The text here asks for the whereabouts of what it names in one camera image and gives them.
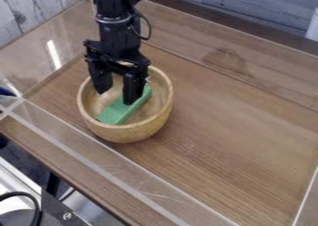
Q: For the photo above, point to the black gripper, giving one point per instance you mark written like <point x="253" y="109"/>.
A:
<point x="114" y="54"/>

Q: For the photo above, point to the black table leg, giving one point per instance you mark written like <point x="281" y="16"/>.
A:
<point x="53" y="184"/>

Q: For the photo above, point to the wooden brown bowl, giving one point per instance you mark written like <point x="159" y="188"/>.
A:
<point x="147" y="119"/>

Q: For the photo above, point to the clear acrylic tray wall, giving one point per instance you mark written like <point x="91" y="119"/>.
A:
<point x="158" y="182"/>

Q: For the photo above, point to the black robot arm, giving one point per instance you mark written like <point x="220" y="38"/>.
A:
<point x="118" y="11"/>

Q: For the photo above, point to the green rectangular block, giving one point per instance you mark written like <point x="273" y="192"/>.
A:
<point x="118" y="112"/>

